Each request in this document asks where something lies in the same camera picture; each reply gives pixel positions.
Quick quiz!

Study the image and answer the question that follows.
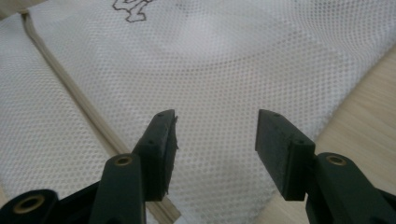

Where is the white mesh laundry bag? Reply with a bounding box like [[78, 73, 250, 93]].
[[0, 0, 396, 224]]

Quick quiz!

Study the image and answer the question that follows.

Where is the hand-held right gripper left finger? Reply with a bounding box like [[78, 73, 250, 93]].
[[132, 109, 179, 202]]

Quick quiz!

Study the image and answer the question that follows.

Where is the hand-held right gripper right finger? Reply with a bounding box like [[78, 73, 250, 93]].
[[255, 108, 318, 202]]

